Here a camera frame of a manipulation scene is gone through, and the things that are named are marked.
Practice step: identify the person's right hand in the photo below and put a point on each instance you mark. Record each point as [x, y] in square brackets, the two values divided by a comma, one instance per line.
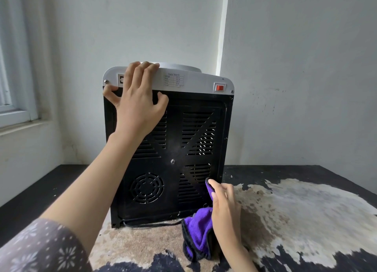
[225, 212]

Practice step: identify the person's left hand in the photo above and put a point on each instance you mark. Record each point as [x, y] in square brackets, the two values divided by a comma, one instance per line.
[138, 106]

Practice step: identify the person's right thumb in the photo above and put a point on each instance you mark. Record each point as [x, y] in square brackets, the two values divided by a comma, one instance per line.
[214, 189]

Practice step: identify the person's left little finger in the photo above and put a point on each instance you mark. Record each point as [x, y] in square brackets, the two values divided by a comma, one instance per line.
[111, 93]

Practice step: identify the person's left middle finger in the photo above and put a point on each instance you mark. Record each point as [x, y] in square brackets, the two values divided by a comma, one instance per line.
[143, 77]

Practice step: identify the person's left thumb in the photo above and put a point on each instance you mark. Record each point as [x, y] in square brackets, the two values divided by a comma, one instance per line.
[162, 101]

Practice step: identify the white and black water dispenser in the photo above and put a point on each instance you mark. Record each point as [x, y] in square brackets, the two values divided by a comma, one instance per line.
[194, 133]

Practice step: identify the purple microfibre cloth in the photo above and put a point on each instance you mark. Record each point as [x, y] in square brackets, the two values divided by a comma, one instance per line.
[198, 232]

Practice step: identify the person's left forearm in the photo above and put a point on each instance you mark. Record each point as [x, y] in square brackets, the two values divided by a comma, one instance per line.
[88, 186]

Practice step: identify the person's right forearm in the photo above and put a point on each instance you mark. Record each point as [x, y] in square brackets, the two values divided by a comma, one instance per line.
[238, 257]

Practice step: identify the grey floral sleeve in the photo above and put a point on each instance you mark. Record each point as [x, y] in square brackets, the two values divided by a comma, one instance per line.
[41, 248]

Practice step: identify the white window frame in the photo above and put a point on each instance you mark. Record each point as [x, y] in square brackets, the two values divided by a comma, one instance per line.
[16, 74]

